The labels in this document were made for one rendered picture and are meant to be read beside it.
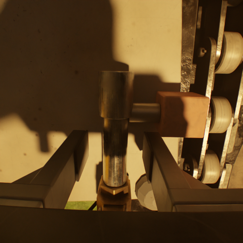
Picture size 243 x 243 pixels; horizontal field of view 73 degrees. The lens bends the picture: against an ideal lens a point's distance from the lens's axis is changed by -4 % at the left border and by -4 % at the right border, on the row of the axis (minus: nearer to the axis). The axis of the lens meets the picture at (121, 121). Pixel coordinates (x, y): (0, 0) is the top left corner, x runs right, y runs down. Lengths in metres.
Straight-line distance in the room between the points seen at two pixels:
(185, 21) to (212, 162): 0.15
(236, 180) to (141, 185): 0.18
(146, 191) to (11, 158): 0.14
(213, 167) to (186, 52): 0.13
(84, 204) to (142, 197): 1.15
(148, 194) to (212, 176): 0.08
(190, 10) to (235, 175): 0.23
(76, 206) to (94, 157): 1.18
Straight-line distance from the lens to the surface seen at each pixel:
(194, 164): 0.21
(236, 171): 0.31
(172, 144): 0.18
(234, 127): 0.25
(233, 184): 0.32
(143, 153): 0.16
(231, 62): 0.19
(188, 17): 0.20
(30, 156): 0.20
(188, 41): 0.19
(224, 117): 0.19
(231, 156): 0.29
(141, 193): 0.18
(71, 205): 1.36
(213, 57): 0.18
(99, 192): 0.17
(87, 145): 0.16
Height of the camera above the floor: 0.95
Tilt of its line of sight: 73 degrees down
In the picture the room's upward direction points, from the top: 179 degrees counter-clockwise
